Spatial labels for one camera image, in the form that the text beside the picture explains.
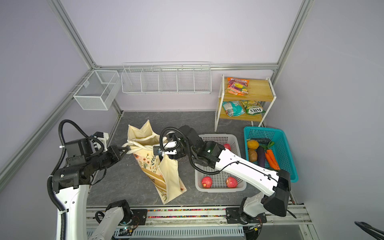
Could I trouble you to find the cream canvas grocery bag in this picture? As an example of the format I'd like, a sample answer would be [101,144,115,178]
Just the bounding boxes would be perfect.
[123,121,187,205]

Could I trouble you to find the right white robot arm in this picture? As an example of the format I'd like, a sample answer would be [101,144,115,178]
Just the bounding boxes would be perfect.
[153,126,291,225]

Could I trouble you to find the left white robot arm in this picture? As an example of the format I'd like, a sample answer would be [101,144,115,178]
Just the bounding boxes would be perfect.
[47,120,125,240]

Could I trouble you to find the red apple front left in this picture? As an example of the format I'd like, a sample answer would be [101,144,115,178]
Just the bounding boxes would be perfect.
[201,177,213,189]

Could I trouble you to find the red apple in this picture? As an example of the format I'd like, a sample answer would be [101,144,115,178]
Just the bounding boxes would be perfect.
[226,177,238,189]
[201,177,213,189]

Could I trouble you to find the small red fruit right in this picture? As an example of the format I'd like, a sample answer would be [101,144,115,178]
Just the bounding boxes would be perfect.
[224,144,232,151]

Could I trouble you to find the white plastic fruit basket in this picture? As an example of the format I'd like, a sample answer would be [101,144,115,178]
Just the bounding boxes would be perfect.
[195,134,247,193]

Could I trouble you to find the red apple back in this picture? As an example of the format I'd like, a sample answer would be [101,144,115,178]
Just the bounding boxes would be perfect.
[226,177,238,189]

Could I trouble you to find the teal white snack packet lower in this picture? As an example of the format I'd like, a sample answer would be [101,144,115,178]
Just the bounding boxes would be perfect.
[222,101,245,117]

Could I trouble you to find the yellow potato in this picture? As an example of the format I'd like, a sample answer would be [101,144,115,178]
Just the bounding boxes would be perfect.
[247,140,260,150]

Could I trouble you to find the brown potato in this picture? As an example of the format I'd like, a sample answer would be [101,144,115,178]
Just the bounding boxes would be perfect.
[248,149,258,163]

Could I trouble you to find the small white mesh basket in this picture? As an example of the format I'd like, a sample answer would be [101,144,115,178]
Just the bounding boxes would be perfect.
[74,70,122,111]

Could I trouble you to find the dark purple eggplant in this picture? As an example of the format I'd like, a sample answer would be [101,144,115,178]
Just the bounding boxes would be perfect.
[257,146,266,168]

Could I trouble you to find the green Fox's candy packet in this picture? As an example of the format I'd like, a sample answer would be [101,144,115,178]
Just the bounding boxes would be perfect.
[241,100,266,116]

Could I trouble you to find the orange snack packet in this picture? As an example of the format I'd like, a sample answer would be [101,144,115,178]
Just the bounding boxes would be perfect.
[226,78,249,96]

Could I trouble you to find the orange carrot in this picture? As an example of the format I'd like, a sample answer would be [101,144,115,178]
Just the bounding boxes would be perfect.
[265,149,281,171]

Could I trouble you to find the white wood two-tier shelf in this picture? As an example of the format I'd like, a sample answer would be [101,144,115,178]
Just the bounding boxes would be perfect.
[214,76,277,132]

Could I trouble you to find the teal plastic vegetable basket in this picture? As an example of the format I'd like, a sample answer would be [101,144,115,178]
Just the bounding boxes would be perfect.
[244,127,299,183]

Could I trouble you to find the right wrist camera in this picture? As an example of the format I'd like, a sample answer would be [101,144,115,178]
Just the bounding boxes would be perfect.
[153,141,179,156]

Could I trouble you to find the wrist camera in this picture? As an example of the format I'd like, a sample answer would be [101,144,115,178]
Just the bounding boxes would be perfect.
[153,141,179,156]
[92,132,109,152]

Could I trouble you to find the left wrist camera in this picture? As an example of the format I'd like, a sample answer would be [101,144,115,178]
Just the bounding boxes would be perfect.
[92,132,109,152]

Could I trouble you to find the long white wire basket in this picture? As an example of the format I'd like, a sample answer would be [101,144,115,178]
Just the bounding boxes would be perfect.
[121,62,212,95]

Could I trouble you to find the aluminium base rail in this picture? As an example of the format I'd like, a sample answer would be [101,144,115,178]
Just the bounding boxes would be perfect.
[67,205,317,240]

